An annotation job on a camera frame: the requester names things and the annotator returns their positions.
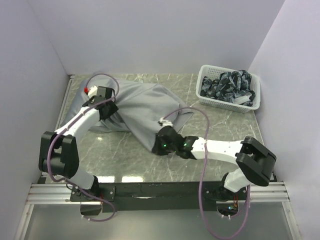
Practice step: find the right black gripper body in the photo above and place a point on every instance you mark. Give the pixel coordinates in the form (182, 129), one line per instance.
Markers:
(163, 149)

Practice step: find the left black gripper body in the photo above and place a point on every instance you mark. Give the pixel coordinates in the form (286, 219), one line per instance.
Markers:
(113, 108)

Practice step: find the grey pillowcase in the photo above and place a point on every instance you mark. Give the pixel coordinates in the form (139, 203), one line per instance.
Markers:
(140, 107)

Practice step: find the cream white pillow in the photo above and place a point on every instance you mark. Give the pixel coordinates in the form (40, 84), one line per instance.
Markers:
(77, 102)

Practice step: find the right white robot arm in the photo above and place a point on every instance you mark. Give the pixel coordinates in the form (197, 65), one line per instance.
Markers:
(255, 162)

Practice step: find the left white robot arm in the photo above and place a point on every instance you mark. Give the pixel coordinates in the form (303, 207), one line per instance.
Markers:
(59, 153)

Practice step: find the black base bar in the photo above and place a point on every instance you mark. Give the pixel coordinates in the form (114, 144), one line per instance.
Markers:
(151, 196)

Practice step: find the white plastic basket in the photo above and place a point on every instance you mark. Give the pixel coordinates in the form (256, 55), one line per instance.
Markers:
(214, 72)

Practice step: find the dark patterned cloth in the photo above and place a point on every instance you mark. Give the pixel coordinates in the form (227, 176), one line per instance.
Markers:
(230, 87)

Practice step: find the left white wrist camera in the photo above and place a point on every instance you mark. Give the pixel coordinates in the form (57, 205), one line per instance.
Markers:
(92, 91)

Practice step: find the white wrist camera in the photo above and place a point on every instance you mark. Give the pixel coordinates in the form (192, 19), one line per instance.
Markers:
(92, 91)
(165, 123)

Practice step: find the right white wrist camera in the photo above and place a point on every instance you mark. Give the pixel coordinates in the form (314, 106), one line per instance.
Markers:
(165, 123)

